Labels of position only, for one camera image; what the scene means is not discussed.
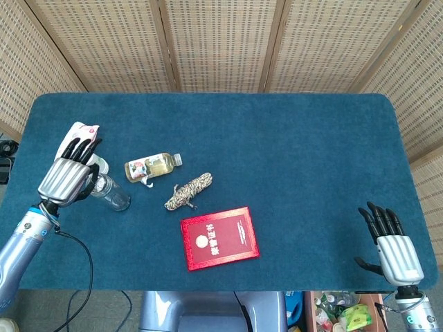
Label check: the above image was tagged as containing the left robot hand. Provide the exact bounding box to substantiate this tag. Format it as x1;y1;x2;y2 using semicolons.
36;136;104;208

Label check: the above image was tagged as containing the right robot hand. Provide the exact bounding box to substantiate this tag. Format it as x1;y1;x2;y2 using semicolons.
353;201;425;288

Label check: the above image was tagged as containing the white bottle lid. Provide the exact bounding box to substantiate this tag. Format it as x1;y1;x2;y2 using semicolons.
88;154;109;176

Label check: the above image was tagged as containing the pink white tissue pack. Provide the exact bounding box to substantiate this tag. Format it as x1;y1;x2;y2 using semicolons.
55;120;102;163

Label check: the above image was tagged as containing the black box device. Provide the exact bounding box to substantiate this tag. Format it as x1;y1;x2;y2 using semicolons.
0;157;13;185

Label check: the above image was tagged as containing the clear tall glass bottle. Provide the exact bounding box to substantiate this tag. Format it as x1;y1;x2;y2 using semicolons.
90;172;132;212

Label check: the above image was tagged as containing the green snack pack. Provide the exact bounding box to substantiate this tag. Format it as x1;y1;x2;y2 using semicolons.
341;304;374;332

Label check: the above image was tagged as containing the plastic bottle with yellow liquid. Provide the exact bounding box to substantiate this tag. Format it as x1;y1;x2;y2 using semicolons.
123;152;183;190

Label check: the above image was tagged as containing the cardboard box of trash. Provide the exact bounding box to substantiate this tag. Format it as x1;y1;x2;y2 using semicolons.
304;290;386;332

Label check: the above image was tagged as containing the blue plastic container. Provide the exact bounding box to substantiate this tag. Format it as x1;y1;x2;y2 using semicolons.
285;290;305;328

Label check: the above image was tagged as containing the blue velvet table cover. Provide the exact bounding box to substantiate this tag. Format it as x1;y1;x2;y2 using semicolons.
0;92;439;292

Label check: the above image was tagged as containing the red honor certificate folder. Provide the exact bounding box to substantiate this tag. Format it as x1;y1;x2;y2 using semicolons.
179;206;261;273

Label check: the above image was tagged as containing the grey blue robot torso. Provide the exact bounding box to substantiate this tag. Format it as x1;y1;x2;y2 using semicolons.
139;290;289;332

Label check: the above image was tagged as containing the woven bamboo folding screen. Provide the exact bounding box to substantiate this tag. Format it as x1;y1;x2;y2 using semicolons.
0;0;443;273

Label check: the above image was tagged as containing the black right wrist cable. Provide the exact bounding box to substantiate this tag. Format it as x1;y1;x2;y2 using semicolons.
373;300;399;313

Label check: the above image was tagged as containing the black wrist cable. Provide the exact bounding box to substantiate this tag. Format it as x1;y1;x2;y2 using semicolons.
373;300;399;313
51;226;95;332

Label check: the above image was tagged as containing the black cable bundle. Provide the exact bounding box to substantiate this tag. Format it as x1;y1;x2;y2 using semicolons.
0;140;19;157

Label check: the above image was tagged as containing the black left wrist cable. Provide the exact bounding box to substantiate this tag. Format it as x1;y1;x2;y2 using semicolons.
51;226;95;332

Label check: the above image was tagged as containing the braided beige rope bundle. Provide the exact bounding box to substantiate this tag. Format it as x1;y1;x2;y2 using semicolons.
163;172;214;212

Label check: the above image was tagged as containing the thin black floor cable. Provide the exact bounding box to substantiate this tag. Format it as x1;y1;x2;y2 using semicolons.
120;290;135;332

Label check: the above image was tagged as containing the black torso cable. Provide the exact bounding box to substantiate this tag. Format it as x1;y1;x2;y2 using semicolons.
233;290;251;324

